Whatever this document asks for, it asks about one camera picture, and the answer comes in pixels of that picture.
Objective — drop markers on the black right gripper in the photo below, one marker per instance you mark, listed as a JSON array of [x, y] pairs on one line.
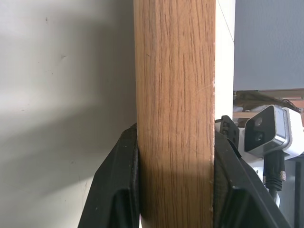
[[230, 129]]

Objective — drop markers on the oak wood panel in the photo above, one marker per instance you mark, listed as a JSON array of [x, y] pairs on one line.
[[175, 107]]

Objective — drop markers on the grey depth camera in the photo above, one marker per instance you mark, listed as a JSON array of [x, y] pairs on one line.
[[292, 133]]

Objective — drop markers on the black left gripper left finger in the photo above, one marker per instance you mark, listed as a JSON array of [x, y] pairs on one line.
[[114, 190]]

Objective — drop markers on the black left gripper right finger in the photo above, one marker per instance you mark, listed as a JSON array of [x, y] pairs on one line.
[[240, 197]]

